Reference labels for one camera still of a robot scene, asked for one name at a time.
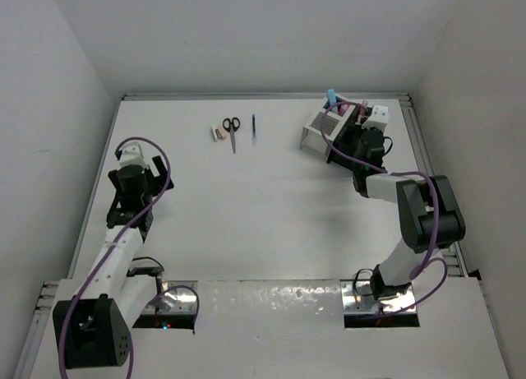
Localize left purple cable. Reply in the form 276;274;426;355
56;136;201;379

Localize blue handled scissors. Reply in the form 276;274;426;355
222;117;241;154

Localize white slatted container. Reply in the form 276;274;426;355
299;97;356;157

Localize black slatted container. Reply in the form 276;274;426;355
327;105;391;173

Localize blue dark pen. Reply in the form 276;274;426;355
251;113;257;146

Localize black base cable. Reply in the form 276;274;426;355
126;257;165;280

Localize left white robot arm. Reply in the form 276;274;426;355
53;150;173;373

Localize white pink eraser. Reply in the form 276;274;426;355
211;126;227;141

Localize purple cable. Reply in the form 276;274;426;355
56;136;201;379
320;103;449;314

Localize light blue highlighter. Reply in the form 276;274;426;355
326;89;339;113

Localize red pen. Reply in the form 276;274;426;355
357;100;367;125

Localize metal base plate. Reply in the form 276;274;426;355
340;278;416;316
141;280;198;316

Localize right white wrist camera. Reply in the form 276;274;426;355
362;105;390;132

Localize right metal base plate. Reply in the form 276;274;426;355
340;278;416;316

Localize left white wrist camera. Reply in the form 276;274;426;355
116;142;147;169

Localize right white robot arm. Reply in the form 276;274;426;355
337;126;465;300

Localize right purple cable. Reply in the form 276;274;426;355
320;103;449;314

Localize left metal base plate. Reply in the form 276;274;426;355
141;280;198;316

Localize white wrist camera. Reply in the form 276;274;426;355
362;105;390;132
116;142;147;169

